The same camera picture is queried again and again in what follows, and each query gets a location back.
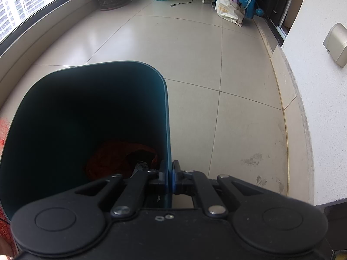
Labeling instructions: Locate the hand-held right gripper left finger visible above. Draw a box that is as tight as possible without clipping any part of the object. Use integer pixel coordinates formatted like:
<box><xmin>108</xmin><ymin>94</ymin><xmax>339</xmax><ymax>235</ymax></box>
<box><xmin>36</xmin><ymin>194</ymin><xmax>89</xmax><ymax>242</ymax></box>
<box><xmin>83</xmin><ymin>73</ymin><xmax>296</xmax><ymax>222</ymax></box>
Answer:
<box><xmin>73</xmin><ymin>160</ymin><xmax>170</xmax><ymax>218</ymax></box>

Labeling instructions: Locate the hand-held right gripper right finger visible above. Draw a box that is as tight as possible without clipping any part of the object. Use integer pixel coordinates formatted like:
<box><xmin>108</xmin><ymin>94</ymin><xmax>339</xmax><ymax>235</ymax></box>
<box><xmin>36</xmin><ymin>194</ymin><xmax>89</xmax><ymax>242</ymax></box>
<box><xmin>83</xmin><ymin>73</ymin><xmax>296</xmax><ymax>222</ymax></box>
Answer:
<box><xmin>172</xmin><ymin>160</ymin><xmax>273</xmax><ymax>218</ymax></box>

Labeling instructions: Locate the red mesh bag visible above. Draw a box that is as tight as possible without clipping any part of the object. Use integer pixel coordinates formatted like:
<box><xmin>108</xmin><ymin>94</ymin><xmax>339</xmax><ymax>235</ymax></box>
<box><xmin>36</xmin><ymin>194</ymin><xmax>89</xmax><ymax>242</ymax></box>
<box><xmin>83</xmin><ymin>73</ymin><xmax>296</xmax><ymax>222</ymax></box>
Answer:
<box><xmin>85</xmin><ymin>141</ymin><xmax>159</xmax><ymax>180</ymax></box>

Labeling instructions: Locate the teal plastic trash bin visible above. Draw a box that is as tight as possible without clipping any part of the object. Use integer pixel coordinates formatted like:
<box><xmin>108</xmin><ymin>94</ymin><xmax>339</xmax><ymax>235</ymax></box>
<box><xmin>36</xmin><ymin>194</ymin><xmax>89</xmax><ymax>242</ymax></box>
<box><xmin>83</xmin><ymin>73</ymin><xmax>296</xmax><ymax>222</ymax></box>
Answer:
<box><xmin>0</xmin><ymin>60</ymin><xmax>173</xmax><ymax>215</ymax></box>

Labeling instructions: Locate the dark crumpled wrapper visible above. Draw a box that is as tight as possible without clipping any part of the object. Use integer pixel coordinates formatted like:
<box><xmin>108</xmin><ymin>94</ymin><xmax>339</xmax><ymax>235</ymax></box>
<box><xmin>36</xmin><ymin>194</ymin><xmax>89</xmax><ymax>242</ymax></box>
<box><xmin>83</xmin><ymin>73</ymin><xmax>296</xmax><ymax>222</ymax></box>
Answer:
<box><xmin>132</xmin><ymin>160</ymin><xmax>150</xmax><ymax>179</ymax></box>

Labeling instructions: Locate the red net bag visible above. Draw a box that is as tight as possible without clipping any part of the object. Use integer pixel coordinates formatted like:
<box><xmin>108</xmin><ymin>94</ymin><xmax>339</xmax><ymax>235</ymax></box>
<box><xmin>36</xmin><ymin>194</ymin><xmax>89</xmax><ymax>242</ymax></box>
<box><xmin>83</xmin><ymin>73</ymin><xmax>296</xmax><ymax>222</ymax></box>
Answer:
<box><xmin>0</xmin><ymin>118</ymin><xmax>11</xmax><ymax>147</ymax></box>

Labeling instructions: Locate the dark wooden furniture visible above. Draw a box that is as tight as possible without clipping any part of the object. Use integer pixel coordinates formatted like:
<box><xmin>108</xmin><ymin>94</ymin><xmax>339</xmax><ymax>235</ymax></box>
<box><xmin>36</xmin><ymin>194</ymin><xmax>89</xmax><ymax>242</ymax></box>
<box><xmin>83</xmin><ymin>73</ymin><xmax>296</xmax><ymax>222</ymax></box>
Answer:
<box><xmin>322</xmin><ymin>199</ymin><xmax>347</xmax><ymax>260</ymax></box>

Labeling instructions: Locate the red fuzzy cloth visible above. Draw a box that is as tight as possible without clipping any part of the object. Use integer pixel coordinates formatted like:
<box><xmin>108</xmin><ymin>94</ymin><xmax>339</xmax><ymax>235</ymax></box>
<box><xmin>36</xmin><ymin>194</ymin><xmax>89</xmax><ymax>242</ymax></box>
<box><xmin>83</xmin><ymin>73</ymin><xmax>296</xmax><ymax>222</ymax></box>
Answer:
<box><xmin>0</xmin><ymin>208</ymin><xmax>15</xmax><ymax>258</ymax></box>

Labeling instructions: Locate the white tote bag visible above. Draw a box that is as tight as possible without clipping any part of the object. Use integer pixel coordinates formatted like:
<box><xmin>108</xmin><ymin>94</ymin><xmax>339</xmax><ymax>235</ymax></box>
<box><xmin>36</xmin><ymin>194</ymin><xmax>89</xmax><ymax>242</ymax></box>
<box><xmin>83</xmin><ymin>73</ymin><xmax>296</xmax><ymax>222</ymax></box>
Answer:
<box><xmin>207</xmin><ymin>0</ymin><xmax>246</xmax><ymax>28</ymax></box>

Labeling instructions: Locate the dark sliding door frame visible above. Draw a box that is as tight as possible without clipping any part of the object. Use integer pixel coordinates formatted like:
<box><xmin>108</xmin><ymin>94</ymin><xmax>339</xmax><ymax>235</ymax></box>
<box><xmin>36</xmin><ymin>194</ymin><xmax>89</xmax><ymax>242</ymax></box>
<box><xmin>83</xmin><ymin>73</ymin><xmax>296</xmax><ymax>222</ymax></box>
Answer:
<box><xmin>257</xmin><ymin>0</ymin><xmax>302</xmax><ymax>39</ymax></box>

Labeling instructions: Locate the beige wall socket cover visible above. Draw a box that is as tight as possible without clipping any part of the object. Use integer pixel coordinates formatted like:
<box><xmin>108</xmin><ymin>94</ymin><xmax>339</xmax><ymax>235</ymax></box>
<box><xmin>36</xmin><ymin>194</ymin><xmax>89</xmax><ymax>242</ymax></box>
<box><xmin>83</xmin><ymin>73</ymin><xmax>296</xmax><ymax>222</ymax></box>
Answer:
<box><xmin>322</xmin><ymin>23</ymin><xmax>347</xmax><ymax>68</ymax></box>

